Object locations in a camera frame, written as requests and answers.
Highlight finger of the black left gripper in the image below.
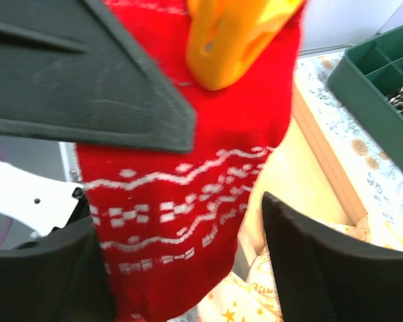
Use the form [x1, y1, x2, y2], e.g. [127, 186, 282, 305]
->
[0, 1, 196, 153]

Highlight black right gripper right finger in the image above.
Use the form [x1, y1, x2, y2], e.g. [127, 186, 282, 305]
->
[262, 193, 403, 321]

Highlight white clip sock hanger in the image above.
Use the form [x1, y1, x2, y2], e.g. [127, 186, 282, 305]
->
[186, 0, 304, 91]

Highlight wooden clothes rack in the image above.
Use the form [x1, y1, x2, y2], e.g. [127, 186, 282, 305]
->
[234, 87, 367, 279]

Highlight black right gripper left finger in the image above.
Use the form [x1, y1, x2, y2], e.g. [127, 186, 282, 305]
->
[0, 217, 116, 322]

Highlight red christmas sock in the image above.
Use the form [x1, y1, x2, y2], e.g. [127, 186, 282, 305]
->
[76, 1, 306, 321]

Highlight white orange patterned cloth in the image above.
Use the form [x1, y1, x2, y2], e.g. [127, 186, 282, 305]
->
[197, 214, 403, 322]

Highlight green compartment organizer box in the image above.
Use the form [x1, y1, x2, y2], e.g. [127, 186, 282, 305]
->
[327, 25, 403, 172]

